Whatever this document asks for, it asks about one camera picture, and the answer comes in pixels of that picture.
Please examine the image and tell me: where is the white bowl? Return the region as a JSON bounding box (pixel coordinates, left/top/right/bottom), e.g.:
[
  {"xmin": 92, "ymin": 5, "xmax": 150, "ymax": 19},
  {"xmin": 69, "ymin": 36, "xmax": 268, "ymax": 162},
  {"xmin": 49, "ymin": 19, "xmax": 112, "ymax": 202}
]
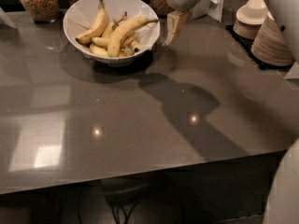
[{"xmin": 64, "ymin": 0, "xmax": 160, "ymax": 67}]

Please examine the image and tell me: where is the white folded sign stand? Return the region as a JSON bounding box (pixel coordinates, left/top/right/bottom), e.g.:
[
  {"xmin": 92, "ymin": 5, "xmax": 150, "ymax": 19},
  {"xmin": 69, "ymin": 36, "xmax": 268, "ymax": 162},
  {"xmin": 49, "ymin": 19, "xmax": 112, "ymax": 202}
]
[{"xmin": 192, "ymin": 0, "xmax": 226, "ymax": 22}]

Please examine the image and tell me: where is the bottom left yellow banana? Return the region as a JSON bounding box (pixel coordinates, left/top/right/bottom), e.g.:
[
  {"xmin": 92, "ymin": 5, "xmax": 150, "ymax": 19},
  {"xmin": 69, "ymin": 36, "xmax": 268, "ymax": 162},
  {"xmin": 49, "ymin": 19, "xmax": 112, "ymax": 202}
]
[{"xmin": 89, "ymin": 43, "xmax": 108, "ymax": 58}]

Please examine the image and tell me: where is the white card at left edge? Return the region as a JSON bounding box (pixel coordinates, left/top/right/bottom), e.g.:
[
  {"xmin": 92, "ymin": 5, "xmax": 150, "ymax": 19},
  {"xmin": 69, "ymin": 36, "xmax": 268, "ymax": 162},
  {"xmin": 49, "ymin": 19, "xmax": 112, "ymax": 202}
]
[{"xmin": 0, "ymin": 7, "xmax": 17, "ymax": 28}]

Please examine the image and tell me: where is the black stool under table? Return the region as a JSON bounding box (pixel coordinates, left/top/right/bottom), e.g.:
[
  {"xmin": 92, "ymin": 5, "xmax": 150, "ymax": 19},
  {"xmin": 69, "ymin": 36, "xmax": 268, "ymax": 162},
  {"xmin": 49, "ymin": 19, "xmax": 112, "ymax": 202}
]
[{"xmin": 99, "ymin": 177, "xmax": 188, "ymax": 224}]

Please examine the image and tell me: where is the yellow banana behind top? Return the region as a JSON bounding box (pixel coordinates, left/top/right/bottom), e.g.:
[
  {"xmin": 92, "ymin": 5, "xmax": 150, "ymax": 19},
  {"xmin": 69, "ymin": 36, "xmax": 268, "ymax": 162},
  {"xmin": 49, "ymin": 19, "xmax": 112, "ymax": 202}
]
[{"xmin": 102, "ymin": 12, "xmax": 127, "ymax": 38}]

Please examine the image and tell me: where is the stack of small paper bowls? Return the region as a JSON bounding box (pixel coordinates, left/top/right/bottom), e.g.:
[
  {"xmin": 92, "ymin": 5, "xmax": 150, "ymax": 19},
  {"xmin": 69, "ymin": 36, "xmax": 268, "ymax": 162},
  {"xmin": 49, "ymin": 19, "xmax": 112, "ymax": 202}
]
[{"xmin": 233, "ymin": 0, "xmax": 268, "ymax": 40}]

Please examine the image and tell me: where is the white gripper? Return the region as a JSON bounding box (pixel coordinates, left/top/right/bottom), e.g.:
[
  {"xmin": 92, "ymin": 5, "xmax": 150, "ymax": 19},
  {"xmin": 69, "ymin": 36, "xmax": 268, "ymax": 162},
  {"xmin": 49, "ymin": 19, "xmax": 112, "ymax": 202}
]
[{"xmin": 164, "ymin": 0, "xmax": 200, "ymax": 46}]

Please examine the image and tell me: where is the glass jar of cereal left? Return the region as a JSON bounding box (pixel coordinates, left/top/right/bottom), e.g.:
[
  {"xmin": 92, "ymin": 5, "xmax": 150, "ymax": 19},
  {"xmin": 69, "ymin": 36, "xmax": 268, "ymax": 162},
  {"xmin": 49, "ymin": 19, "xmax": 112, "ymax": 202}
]
[{"xmin": 20, "ymin": 0, "xmax": 60, "ymax": 22}]

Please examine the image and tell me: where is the large top yellow banana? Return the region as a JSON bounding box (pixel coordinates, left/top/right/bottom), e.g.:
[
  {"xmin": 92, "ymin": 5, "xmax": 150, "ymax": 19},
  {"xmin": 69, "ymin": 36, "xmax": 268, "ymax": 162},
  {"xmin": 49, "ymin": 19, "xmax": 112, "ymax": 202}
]
[{"xmin": 107, "ymin": 16, "xmax": 158, "ymax": 58}]

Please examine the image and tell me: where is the middle small yellow banana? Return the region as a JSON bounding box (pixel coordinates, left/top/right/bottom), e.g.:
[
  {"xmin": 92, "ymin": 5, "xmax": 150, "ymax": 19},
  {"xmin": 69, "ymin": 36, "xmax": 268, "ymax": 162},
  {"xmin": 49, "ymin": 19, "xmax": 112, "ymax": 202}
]
[{"xmin": 92, "ymin": 37, "xmax": 109, "ymax": 48}]

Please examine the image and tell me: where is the black rubber mat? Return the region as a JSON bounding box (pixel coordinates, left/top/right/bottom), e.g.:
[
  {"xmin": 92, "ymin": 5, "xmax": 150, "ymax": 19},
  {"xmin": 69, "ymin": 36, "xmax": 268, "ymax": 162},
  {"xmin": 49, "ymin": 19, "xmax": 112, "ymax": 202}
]
[{"xmin": 225, "ymin": 25, "xmax": 292, "ymax": 70}]

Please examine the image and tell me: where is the stack of large paper bowls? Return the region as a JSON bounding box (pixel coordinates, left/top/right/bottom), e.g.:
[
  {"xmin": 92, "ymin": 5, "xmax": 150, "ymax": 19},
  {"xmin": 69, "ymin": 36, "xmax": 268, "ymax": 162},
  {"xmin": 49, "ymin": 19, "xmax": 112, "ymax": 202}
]
[{"xmin": 251, "ymin": 13, "xmax": 294, "ymax": 67}]

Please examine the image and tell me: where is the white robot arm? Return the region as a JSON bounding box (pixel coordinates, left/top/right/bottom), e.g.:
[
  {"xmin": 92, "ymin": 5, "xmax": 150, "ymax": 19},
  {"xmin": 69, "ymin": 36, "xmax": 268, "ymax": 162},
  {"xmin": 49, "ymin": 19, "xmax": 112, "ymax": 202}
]
[{"xmin": 166, "ymin": 0, "xmax": 299, "ymax": 224}]

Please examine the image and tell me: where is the short banana right bottom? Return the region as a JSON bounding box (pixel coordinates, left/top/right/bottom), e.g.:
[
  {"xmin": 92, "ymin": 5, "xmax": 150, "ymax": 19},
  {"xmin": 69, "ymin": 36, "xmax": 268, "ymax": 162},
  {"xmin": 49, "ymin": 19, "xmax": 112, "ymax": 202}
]
[{"xmin": 119, "ymin": 38, "xmax": 142, "ymax": 57}]

